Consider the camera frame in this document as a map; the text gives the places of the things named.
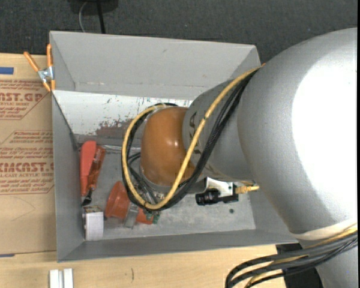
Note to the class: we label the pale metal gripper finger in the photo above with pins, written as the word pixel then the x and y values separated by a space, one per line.
pixel 132 216

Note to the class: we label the orange plastic cup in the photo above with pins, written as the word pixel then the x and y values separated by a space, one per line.
pixel 117 202

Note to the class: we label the white box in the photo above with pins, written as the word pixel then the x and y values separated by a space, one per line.
pixel 93 225

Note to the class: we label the red and orange plastic tool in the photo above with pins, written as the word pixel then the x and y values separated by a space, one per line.
pixel 87 163

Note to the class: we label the brown cardboard board, red print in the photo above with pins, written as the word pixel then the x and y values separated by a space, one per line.
pixel 21 160

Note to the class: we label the grey metal bin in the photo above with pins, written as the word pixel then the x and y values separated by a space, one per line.
pixel 114 70

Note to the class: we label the black cylinder on white bracket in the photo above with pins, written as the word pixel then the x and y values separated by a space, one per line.
pixel 210 196

